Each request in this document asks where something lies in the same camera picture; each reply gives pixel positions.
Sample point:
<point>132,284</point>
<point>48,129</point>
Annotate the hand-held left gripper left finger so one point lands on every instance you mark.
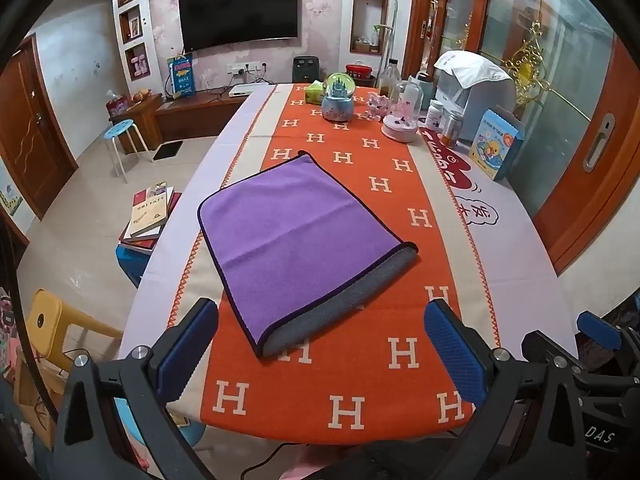
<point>187,345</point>

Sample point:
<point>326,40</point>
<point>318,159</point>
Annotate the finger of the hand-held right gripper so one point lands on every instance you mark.
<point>597,327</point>

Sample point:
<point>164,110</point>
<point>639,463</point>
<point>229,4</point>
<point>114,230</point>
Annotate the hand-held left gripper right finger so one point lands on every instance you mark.
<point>452,355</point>

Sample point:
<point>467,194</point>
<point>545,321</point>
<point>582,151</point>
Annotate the purple towel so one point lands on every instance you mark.
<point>300,220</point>

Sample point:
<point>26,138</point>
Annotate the blue plastic stool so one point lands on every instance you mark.
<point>131,265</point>

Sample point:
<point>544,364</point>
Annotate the stack of books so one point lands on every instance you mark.
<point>145,244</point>

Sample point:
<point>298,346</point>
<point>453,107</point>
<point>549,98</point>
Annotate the wooden sliding door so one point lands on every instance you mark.
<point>585,200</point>

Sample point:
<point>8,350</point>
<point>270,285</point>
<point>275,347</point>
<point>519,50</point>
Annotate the yellow plastic stool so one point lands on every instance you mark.
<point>55,320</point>

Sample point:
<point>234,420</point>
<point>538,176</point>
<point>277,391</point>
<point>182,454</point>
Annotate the cream cover book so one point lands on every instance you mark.
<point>150,210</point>

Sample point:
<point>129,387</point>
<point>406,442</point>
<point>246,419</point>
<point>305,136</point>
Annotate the black floor mat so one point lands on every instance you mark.
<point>167,151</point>

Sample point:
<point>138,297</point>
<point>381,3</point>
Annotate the orange printed tablecloth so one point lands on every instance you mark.
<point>360,170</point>

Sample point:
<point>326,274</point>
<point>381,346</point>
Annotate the blue children's book box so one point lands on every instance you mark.
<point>492,145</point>

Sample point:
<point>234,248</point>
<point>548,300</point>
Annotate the amber jar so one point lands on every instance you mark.
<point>450,130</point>

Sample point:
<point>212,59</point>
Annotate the blue round stool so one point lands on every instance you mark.
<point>120,130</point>

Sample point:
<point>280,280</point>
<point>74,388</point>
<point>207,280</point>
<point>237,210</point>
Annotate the wooden television cabinet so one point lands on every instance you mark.
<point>150,117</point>

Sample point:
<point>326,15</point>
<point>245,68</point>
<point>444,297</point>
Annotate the pink round music box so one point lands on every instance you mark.
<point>399,127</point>

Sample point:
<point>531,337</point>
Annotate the white pill bottle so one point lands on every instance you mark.
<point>434,116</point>

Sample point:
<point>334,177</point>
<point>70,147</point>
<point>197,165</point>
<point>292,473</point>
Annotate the pink tissue box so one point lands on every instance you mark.
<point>117,105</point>

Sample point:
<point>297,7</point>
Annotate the white water dispenser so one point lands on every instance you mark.
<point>487,102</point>

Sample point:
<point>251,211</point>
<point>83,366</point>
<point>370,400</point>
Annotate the white set-top box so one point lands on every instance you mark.
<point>242,90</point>

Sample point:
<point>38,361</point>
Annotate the clear plastic bottle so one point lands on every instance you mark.
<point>389,80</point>
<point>412,97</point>

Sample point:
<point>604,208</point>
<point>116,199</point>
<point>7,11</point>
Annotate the pink toy figurine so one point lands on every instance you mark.
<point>378,105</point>

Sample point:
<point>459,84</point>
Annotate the brown wooden door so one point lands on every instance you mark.
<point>30,130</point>

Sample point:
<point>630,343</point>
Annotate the blue printed bag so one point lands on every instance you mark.
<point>181,77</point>

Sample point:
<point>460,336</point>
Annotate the white kettle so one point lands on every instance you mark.
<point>424,85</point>

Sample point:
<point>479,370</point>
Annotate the gold ornament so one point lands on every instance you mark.
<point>524,60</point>

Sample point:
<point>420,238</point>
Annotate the castle snow globe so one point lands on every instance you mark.
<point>338,97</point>

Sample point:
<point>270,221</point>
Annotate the green tissue box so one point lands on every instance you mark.
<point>315,92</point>

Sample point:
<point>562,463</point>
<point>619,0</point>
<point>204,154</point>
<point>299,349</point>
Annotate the white cloth cover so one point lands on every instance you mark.
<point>475,67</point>

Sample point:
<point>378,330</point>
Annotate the red pot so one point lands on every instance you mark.
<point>359,71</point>

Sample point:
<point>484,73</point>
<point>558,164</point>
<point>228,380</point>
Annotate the black heater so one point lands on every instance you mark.
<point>308,70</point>

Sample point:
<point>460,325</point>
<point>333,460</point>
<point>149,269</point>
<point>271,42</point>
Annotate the black flat television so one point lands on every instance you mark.
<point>240,10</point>

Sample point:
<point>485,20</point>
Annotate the white wall socket strip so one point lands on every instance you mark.
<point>246,68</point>

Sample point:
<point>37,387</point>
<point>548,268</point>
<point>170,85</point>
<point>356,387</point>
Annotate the picture frame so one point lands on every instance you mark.
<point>134,26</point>

